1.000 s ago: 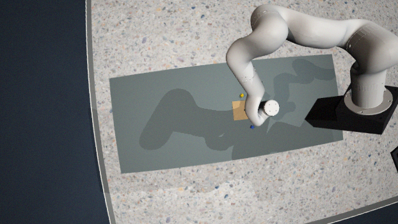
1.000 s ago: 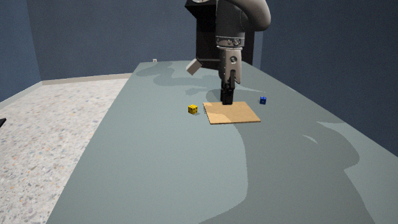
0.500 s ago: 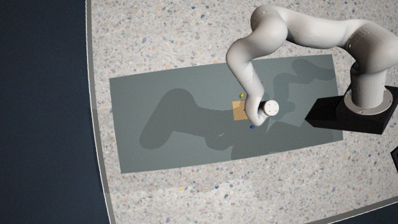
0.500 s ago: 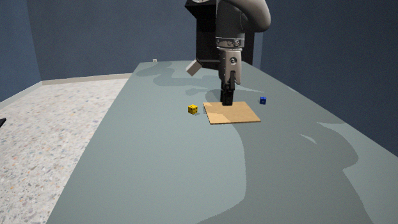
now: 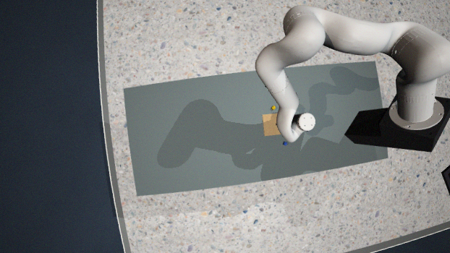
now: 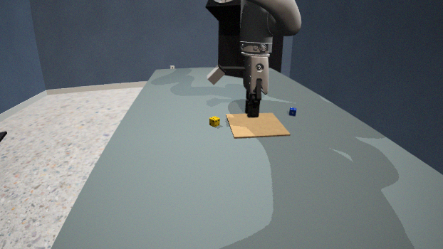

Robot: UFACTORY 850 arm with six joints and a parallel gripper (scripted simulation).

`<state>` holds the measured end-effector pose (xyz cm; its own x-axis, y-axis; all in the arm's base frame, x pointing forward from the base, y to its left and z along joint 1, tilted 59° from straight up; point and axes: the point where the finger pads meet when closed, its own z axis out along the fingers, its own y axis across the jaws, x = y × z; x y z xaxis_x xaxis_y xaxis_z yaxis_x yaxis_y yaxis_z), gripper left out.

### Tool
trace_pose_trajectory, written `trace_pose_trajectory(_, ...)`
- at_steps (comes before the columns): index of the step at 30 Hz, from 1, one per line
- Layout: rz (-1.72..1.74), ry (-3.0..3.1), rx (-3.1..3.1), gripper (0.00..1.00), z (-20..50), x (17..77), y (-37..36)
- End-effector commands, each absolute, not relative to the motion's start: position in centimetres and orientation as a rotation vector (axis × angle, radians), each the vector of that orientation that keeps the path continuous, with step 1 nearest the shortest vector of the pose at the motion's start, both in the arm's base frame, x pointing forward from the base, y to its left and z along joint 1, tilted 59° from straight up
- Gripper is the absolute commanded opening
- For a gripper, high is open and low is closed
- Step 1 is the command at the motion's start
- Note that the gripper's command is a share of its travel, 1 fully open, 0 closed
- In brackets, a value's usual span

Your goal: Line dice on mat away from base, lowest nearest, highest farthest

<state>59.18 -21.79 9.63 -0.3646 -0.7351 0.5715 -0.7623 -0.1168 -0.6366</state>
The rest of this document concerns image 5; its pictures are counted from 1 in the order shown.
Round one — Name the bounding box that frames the tan mat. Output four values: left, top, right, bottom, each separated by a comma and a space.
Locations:
263, 113, 281, 136

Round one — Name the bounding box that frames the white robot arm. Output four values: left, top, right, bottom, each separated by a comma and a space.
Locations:
255, 5, 450, 142

